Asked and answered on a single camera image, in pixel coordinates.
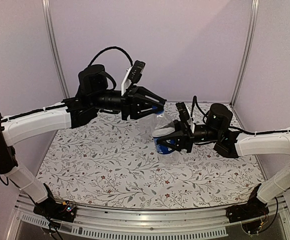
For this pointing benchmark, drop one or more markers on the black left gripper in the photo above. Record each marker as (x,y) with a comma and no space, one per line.
(133,101)

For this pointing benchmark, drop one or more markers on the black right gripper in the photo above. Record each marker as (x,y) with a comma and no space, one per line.
(184,138)

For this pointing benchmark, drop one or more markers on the blue bottle cap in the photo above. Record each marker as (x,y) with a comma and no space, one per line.
(157,109)

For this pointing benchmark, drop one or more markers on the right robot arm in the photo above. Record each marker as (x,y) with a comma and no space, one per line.
(232,142)

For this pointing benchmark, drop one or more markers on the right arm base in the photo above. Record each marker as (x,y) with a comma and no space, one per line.
(251,209)

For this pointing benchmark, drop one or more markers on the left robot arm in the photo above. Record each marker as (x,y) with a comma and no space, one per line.
(96,93)

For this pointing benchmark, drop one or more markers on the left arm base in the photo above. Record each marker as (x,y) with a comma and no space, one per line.
(65,211)

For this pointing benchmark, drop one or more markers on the small clear bottle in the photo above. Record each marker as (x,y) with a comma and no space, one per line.
(145,131)

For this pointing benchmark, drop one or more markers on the floral tablecloth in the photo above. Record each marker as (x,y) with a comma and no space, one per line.
(111,162)

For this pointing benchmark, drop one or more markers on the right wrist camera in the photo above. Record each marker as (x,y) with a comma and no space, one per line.
(184,114)

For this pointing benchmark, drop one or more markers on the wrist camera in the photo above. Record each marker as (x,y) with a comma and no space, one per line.
(184,114)
(133,75)

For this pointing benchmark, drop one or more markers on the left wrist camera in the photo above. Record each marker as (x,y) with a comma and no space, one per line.
(133,75)

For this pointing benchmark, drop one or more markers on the aluminium front rail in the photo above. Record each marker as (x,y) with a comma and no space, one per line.
(108,223)

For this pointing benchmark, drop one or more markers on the left aluminium corner post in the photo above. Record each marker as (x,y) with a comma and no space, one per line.
(53,46)

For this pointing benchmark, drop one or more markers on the aluminium corner post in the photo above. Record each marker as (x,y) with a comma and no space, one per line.
(246,52)
(53,46)

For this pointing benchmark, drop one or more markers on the right aluminium corner post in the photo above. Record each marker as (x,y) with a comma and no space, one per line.
(246,52)

